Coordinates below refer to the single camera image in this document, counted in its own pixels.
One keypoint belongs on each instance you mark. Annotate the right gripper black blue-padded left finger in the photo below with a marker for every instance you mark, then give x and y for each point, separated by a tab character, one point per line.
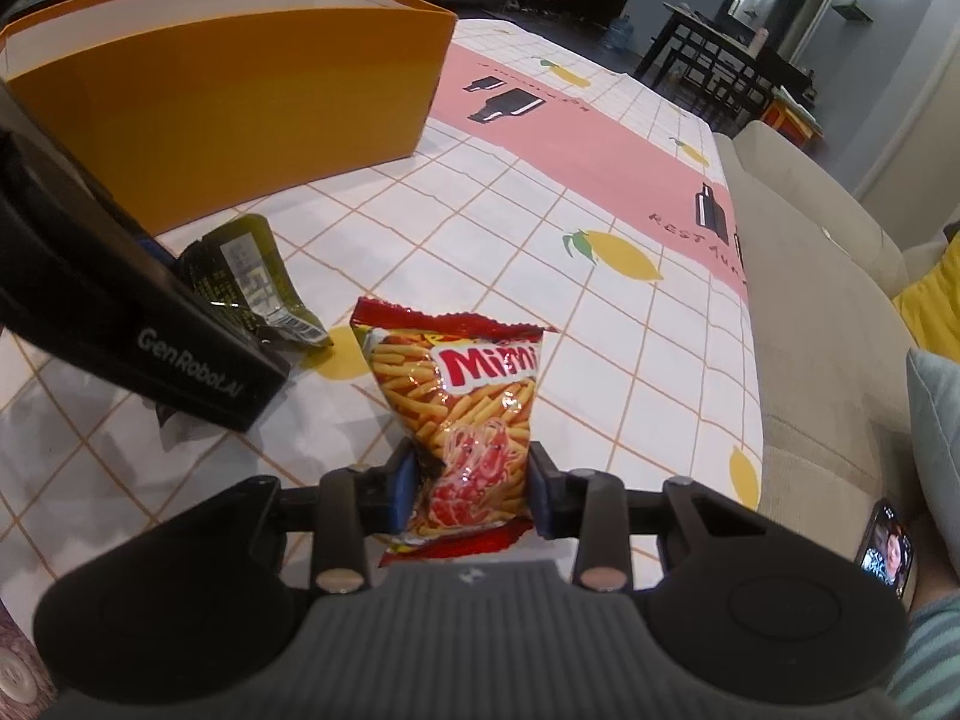
346	507

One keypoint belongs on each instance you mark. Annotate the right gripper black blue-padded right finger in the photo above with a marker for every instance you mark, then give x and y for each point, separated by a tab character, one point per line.
598	511

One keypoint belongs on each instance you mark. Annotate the red Mimi chips bag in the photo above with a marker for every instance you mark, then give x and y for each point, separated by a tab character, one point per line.
463	387

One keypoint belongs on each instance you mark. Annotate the dark green seaweed packet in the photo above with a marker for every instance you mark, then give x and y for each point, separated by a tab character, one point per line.
238	275

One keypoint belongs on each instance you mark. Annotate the orange white storage box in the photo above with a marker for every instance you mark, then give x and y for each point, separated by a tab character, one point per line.
181	108

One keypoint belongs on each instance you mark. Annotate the smartphone with lit screen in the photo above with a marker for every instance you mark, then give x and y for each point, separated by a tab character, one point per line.
886	551

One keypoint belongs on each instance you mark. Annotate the pink white picnic mat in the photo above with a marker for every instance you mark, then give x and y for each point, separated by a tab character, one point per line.
649	359

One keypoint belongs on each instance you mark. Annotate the beige sofa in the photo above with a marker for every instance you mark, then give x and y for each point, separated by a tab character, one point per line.
830	347

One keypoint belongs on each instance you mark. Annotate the light blue cushion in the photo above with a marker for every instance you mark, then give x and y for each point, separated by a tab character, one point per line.
934	401

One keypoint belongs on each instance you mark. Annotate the yellow cushion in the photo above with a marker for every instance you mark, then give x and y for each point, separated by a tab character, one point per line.
930	305

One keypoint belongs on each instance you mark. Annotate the orange stool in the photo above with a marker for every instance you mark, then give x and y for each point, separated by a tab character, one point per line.
786	116

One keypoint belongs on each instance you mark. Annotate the dark dining table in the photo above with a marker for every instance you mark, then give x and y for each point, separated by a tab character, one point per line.
715	74

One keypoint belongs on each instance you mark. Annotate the blue water bottle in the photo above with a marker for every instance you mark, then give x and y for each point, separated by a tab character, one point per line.
618	34

